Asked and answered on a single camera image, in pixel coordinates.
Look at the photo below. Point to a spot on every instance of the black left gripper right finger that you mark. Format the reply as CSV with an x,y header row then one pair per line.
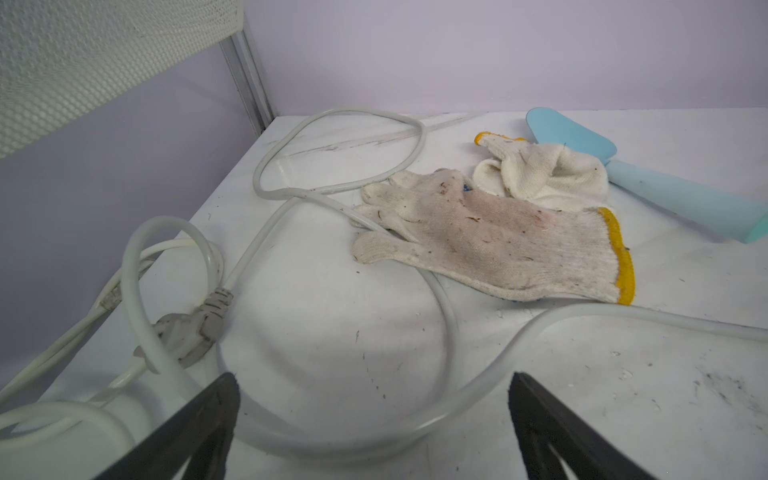
x,y
553,439

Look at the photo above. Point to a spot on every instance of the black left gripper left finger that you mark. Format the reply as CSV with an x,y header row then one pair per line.
x,y
194,443

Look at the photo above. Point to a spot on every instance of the beige power strip bundle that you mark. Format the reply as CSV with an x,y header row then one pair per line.
x,y
504,247

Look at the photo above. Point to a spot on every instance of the white mesh two-tier shelf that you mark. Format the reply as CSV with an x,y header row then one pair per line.
x,y
62,59

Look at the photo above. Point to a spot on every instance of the aluminium frame corner post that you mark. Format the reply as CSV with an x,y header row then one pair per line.
x,y
248,74

